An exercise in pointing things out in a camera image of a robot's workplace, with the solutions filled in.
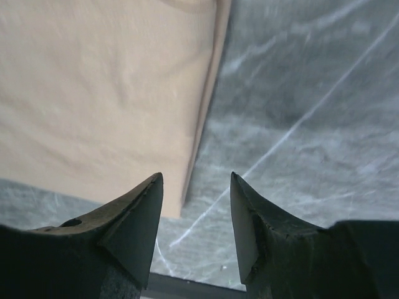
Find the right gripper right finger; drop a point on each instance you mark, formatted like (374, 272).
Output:
(281, 256)

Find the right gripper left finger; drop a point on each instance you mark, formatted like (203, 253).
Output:
(105, 253)

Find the beige polo shirt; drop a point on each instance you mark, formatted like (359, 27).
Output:
(96, 96)

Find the black base beam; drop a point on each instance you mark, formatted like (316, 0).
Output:
(165, 287)

